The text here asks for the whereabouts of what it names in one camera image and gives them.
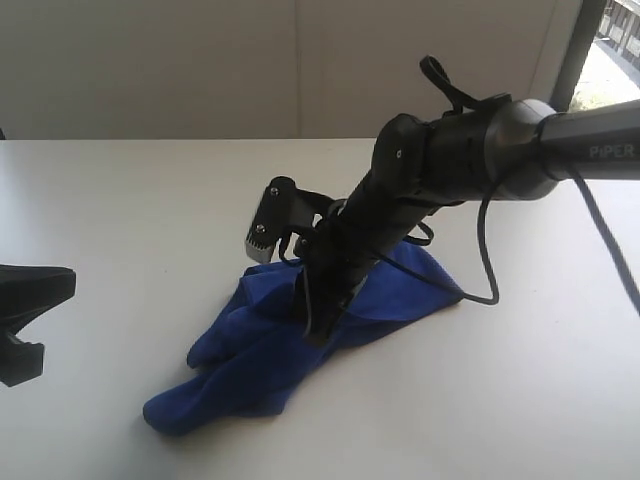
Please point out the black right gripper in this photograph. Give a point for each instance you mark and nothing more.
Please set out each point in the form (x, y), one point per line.
(341, 250)

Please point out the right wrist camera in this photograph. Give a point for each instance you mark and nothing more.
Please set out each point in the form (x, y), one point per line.
(284, 210)

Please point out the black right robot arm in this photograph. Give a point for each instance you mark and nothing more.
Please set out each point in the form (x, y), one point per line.
(501, 150)

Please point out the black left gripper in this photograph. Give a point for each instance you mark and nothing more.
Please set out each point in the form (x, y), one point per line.
(26, 293)

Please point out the blue microfibre towel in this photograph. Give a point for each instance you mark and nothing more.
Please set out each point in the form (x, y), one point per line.
(253, 357)

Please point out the dark window frame post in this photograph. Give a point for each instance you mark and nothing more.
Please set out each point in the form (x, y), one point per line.
(586, 25)

